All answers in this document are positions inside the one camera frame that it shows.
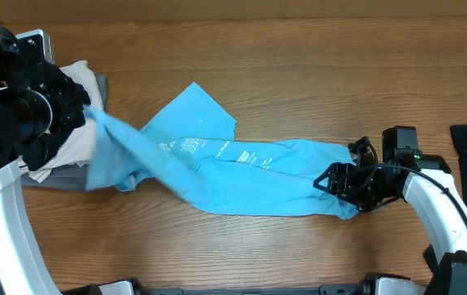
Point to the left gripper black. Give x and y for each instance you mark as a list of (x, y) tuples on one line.
[(65, 95)]

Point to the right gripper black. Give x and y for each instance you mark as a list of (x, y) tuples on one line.
[(337, 172)]

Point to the light blue t-shirt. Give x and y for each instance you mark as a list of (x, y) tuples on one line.
[(190, 147)]

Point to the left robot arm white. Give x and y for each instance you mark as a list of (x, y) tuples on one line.
[(40, 107)]

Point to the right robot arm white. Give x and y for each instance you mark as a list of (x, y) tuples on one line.
[(431, 192)]

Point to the folded beige garment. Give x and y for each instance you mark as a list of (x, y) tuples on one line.
[(78, 149)]

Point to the folded black garment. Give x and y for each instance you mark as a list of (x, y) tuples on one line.
[(44, 148)]

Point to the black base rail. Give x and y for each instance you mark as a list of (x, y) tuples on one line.
[(326, 289)]

